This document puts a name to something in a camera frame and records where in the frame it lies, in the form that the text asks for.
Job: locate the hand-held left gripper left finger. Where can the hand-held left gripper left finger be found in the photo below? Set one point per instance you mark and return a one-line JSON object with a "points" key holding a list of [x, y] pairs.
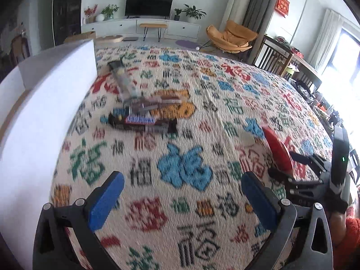
{"points": [[107, 201]]}

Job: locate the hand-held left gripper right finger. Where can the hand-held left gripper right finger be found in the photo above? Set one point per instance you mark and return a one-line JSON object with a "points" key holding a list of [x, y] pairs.
{"points": [[260, 202]]}

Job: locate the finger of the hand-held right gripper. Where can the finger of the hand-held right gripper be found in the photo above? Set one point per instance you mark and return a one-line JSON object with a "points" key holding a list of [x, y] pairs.
{"points": [[281, 175], [306, 159]]}

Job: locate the red snack packet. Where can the red snack packet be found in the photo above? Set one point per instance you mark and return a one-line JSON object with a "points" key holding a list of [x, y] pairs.
{"points": [[277, 149]]}

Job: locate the printed woven blanket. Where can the printed woven blanket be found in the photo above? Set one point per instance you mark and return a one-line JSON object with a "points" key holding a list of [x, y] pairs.
{"points": [[180, 160]]}

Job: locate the dark brown chocolate bar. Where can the dark brown chocolate bar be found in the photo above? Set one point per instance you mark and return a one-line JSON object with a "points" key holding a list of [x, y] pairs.
{"points": [[140, 121]]}

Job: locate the wooden dining table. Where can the wooden dining table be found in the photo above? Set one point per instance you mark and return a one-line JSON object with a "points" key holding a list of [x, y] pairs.
{"points": [[306, 67]]}

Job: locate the maroon snack bar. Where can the maroon snack bar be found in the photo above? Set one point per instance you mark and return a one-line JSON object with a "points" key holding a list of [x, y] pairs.
{"points": [[157, 104]]}

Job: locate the dark wooden chair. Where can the dark wooden chair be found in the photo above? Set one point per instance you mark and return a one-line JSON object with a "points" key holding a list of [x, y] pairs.
{"points": [[270, 53]]}

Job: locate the long dark snack packet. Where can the long dark snack packet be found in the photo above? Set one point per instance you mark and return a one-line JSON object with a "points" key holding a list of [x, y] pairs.
{"points": [[123, 80]]}

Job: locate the white window curtain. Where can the white window curtain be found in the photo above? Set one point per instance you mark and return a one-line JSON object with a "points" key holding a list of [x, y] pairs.
{"points": [[326, 33]]}

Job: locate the orange lounge chair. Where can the orange lounge chair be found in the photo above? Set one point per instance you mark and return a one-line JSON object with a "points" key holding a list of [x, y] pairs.
{"points": [[233, 35]]}

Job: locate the grey curtain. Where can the grey curtain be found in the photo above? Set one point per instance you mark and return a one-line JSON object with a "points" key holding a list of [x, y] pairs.
{"points": [[261, 5]]}

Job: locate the purple floor mat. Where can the purple floor mat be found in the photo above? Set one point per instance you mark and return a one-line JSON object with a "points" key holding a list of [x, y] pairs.
{"points": [[187, 44]]}

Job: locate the flat wooden board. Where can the flat wooden board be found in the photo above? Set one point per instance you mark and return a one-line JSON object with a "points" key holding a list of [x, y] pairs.
{"points": [[109, 38]]}

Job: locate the white standing air conditioner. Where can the white standing air conditioner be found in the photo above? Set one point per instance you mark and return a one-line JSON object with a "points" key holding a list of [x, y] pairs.
{"points": [[237, 2]]}

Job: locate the white television cabinet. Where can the white television cabinet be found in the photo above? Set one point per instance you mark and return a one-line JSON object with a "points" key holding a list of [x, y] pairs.
{"points": [[182, 29]]}

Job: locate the wooden stool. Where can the wooden stool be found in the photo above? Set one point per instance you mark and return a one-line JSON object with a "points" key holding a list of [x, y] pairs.
{"points": [[153, 25]]}

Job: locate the white round vase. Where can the white round vase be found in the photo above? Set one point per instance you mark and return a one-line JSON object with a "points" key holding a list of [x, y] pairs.
{"points": [[100, 18]]}

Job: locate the large leafy potted plant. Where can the large leafy potted plant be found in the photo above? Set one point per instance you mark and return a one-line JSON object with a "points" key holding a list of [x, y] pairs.
{"points": [[193, 12]]}

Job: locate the green potted plant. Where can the green potted plant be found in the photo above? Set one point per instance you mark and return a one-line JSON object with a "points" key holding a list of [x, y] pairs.
{"points": [[109, 11]]}

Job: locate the red flower plant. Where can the red flower plant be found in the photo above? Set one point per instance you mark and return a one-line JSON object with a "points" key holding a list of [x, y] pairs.
{"points": [[90, 11]]}

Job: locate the small potted plant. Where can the small potted plant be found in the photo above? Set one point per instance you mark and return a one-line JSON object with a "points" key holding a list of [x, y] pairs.
{"points": [[177, 12]]}

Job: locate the dark tall cabinet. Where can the dark tall cabinet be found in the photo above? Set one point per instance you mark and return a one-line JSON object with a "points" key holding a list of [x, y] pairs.
{"points": [[67, 11]]}

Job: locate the black television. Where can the black television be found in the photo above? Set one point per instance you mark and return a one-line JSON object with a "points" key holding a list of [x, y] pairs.
{"points": [[149, 5]]}

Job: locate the red wall hanging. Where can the red wall hanging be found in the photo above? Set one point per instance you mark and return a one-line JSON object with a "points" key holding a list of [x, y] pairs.
{"points": [[282, 5]]}

